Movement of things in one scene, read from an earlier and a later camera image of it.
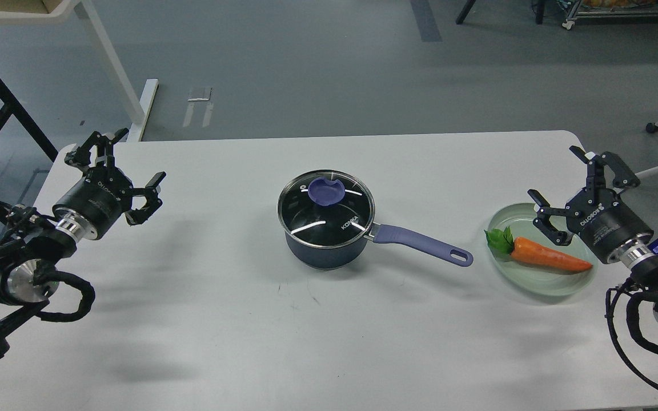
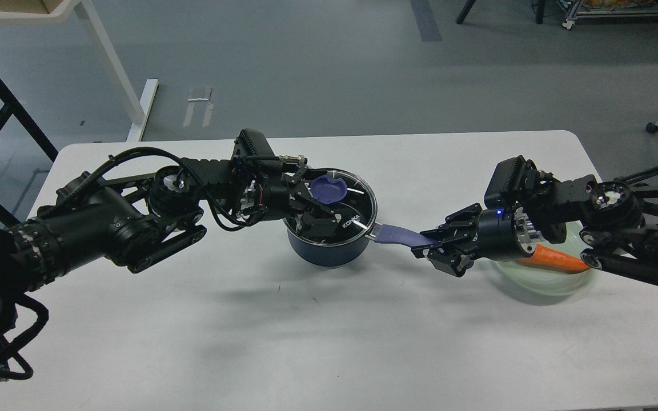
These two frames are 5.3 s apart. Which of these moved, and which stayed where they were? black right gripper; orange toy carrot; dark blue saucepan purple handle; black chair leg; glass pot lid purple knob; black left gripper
Moved: black right gripper; black left gripper
Stayed: orange toy carrot; black chair leg; glass pot lid purple knob; dark blue saucepan purple handle
